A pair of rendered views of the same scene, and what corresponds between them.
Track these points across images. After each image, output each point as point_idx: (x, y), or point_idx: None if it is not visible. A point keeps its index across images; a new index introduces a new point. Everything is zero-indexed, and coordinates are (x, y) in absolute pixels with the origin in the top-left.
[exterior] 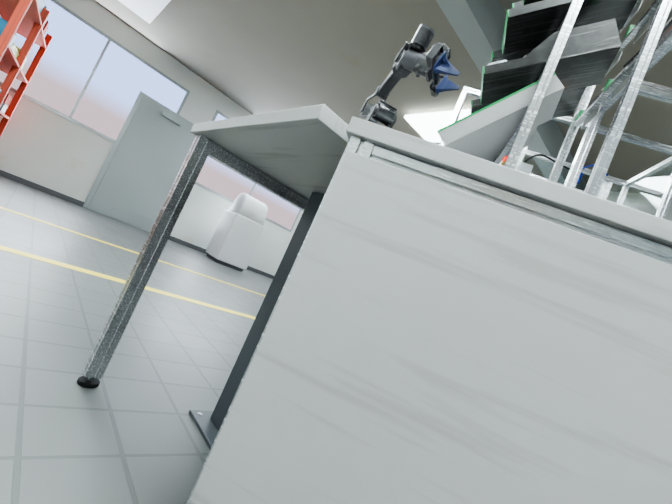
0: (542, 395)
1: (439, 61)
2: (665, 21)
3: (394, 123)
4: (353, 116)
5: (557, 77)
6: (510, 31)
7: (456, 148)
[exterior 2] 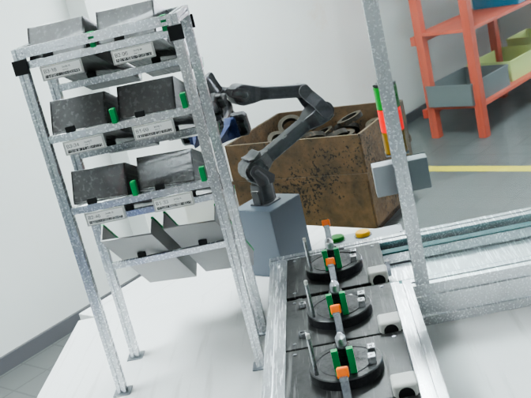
0: None
1: (190, 137)
2: (52, 184)
3: (258, 174)
4: (78, 321)
5: (101, 230)
6: (126, 149)
7: (160, 276)
